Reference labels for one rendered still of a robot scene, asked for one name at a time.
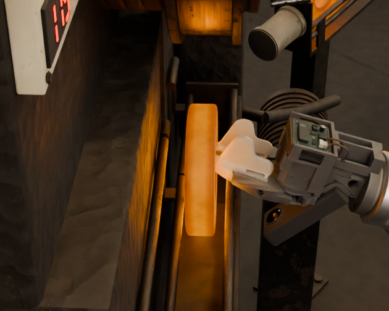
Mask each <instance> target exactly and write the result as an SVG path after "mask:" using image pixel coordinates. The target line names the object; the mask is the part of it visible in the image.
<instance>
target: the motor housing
mask: <svg viewBox="0 0 389 311"><path fill-rule="evenodd" d="M317 100H319V98H318V97H317V96H315V95H314V94H312V93H311V92H309V91H306V90H305V89H299V88H287V89H282V90H280V91H277V92H275V93H273V94H271V95H270V96H269V97H268V98H267V99H266V100H265V101H264V102H263V104H262V106H261V108H260V110H262V111H268V110H277V109H286V108H291V107H298V106H301V105H304V104H307V103H310V102H313V101H317ZM309 116H312V117H316V118H320V119H323V120H327V121H328V116H327V111H326V110H325V111H323V112H321V113H318V114H315V115H314V114H311V115H309ZM287 123H288V120H286V121H281V122H274V123H266V124H263V123H258V122H257V138H259V139H263V140H266V141H268V142H270V143H271V144H272V146H273V147H276V148H278V147H279V139H280V137H281V135H282V132H283V130H284V128H286V125H287ZM279 204H280V203H279V202H272V201H267V200H264V199H263V200H262V221H261V243H260V254H259V276H258V287H257V309H256V311H311V305H312V293H313V287H314V275H315V269H316V258H317V247H318V240H319V228H320V220H319V221H318V222H315V223H314V224H312V225H311V226H309V227H307V228H305V229H304V230H302V231H300V232H299V233H297V234H295V235H294V236H292V237H290V238H288V239H287V240H285V241H284V242H282V243H280V244H278V245H276V246H274V245H272V244H271V243H270V242H269V241H268V240H267V239H266V238H265V237H264V236H263V231H264V214H265V213H266V212H267V211H268V210H270V209H272V208H273V207H275V206H276V205H279Z"/></svg>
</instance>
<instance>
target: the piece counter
mask: <svg viewBox="0 0 389 311"><path fill-rule="evenodd" d="M67 3H68V10H70V3H69V0H67ZM53 9H54V21H55V22H56V20H57V19H56V6H55V5H54V7H53ZM61 13H62V25H63V26H64V11H63V9H62V11H61ZM69 15H70V14H69V11H68V13H67V16H66V18H65V19H66V22H67V21H68V19H69ZM55 28H56V40H57V42H58V40H59V37H58V30H57V25H56V27H55Z"/></svg>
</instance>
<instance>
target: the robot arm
mask: <svg viewBox="0 0 389 311"><path fill-rule="evenodd" d="M300 117H302V118H306V119H309V120H313V121H315V122H320V125H317V124H314V123H310V122H306V121H303V120H300ZM382 148H383V146H382V143H378V142H375V141H371V140H368V139H364V138H360V137H357V136H353V135H349V134H346V133H342V132H339V131H336V130H335V128H334V123H333V122H330V121H327V120H323V119H320V118H316V117H312V116H309V115H305V114H301V113H299V112H295V111H292V113H291V115H290V118H289V120H288V123H287V125H286V128H284V130H283V132H282V135H281V137H280V139H279V147H278V148H276V147H273V146H272V144H271V143H270V142H268V141H266V140H263V139H259V138H257V137H256V135H255V132H254V125H253V123H252V121H250V120H247V119H244V118H242V119H239V120H237V121H236V122H235V123H234V124H233V125H232V127H231V128H230V129H229V130H228V132H227V133H226V135H225V136H224V137H223V138H222V140H221V141H220V142H218V143H217V142H216V152H215V172H217V173H218V174H219V175H220V176H222V177H224V178H225V179H226V180H228V181H231V183H232V184H233V185H235V186H237V187H238V188H240V189H242V190H244V191H246V192H247V193H250V194H252V195H253V196H256V197H258V198H261V199H264V200H267V201H272V202H279V203H280V204H279V205H276V206H275V207H273V208H272V209H270V210H268V211H267V212H266V213H265V214H264V231H263V236H264V237H265V238H266V239H267V240H268V241H269V242H270V243H271V244H272V245H274V246H276V245H278V244H280V243H282V242H284V241H285V240H287V239H288V238H290V237H292V236H294V235H295V234H297V233H299V232H300V231H302V230H304V229H305V228H307V227H309V226H311V225H312V224H314V223H315V222H318V221H319V220H321V219H322V218H324V217H326V216H328V215H329V214H331V213H332V212H334V211H336V210H338V209H339V208H341V207H343V206H344V205H346V204H347V203H348V207H349V210H350V212H353V213H356V214H359V215H360V218H361V221H362V222H363V223H365V224H368V225H372V226H376V227H379V228H383V229H384V230H385V231H386V232H387V233H388V234H389V152H387V151H382ZM269 175H270V176H269Z"/></svg>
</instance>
